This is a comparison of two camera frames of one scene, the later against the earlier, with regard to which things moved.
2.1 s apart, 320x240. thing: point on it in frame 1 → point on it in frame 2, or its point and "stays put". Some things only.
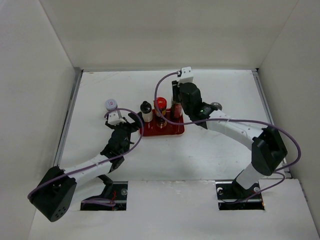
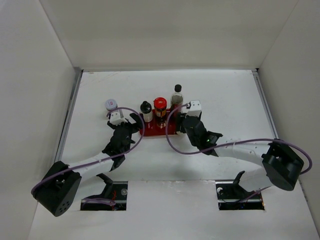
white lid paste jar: (110, 104) stays put
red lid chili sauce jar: (161, 123) stays put
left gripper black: (133, 126) stays put
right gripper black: (176, 90) → (180, 117)
